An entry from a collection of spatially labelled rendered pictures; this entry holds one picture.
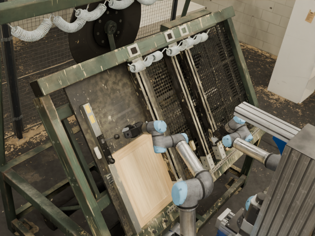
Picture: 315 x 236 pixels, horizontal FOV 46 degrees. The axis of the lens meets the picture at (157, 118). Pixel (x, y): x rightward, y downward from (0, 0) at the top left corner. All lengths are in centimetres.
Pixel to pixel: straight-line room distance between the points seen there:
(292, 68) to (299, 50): 31
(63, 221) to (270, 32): 600
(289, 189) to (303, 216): 14
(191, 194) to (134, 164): 79
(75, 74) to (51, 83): 18
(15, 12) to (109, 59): 63
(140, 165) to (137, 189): 16
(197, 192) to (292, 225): 48
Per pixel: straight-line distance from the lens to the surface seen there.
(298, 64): 618
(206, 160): 313
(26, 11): 249
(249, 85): 382
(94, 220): 241
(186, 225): 203
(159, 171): 279
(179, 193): 192
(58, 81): 224
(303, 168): 176
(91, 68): 238
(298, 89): 630
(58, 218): 288
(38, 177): 433
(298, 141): 179
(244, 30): 810
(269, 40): 789
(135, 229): 263
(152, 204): 275
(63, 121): 240
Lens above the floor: 300
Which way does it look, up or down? 35 degrees down
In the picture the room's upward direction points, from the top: 7 degrees clockwise
